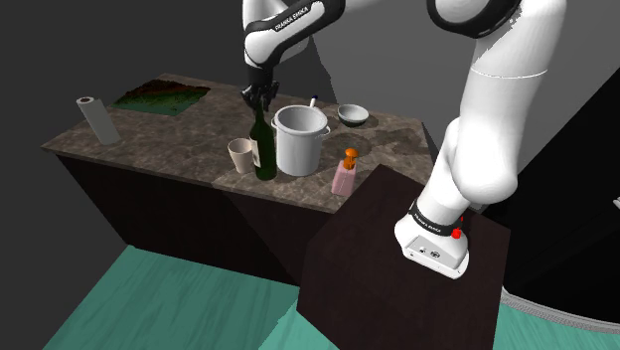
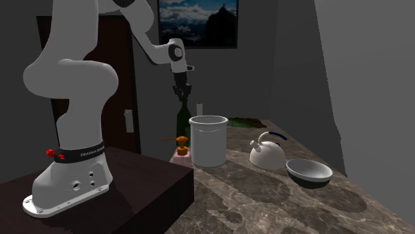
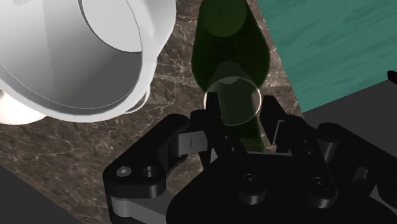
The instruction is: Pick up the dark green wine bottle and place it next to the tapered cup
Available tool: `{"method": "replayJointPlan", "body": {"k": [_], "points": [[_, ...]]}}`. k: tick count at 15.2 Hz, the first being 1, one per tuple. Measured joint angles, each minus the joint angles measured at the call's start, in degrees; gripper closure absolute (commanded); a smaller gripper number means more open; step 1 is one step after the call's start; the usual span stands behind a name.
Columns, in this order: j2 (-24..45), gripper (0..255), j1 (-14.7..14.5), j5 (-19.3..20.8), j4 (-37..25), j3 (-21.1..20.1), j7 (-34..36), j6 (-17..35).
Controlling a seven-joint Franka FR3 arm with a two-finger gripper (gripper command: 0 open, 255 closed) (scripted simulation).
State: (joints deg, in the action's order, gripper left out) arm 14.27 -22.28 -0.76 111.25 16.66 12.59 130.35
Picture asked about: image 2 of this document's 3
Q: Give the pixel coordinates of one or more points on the dark robot stand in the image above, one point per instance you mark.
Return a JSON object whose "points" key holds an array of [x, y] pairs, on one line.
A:
{"points": [[142, 184]]}

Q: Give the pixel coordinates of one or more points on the pink soap dispenser orange pump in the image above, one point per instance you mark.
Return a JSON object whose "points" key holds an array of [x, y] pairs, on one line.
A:
{"points": [[182, 152]]}

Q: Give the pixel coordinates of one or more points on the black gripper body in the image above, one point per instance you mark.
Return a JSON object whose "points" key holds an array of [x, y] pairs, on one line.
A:
{"points": [[180, 79]]}

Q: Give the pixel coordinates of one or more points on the dark brown door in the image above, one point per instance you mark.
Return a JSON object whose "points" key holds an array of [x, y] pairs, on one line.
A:
{"points": [[116, 90]]}

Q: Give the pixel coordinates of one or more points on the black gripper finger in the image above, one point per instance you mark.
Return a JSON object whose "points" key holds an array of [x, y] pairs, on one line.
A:
{"points": [[182, 92]]}

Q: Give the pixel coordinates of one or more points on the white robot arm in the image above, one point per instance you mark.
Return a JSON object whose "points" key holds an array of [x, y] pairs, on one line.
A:
{"points": [[77, 94]]}

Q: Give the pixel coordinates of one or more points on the dark green glass bottle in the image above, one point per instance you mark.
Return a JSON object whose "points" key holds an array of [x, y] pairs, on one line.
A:
{"points": [[183, 118]]}

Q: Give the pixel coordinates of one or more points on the green mat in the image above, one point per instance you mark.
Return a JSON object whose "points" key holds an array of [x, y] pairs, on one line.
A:
{"points": [[246, 122]]}

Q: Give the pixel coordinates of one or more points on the white and black bowl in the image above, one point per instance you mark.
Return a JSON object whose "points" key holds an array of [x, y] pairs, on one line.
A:
{"points": [[309, 171]]}

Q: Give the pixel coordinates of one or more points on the white cylindrical container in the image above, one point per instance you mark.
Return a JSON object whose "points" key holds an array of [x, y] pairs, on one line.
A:
{"points": [[209, 142]]}

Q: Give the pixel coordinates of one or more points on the mountain wall picture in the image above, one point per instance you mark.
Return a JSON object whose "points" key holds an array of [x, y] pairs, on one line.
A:
{"points": [[197, 22]]}

